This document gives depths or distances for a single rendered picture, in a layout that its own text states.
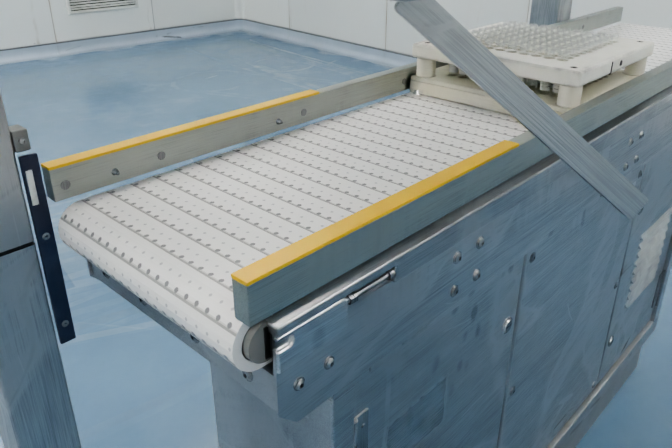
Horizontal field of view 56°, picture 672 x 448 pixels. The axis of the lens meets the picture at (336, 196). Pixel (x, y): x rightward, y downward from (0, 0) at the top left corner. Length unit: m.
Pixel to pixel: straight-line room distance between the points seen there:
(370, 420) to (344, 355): 0.20
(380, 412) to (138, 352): 1.21
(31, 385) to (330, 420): 0.30
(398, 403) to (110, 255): 0.36
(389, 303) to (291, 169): 0.19
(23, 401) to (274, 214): 0.32
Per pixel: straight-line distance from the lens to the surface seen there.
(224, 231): 0.54
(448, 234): 0.57
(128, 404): 1.70
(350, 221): 0.46
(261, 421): 0.74
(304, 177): 0.63
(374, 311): 0.52
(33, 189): 0.62
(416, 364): 0.74
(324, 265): 0.44
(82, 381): 1.80
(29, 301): 0.67
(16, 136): 0.61
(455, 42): 0.49
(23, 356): 0.70
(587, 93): 0.89
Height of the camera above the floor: 1.11
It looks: 25 degrees down
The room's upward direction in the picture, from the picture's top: straight up
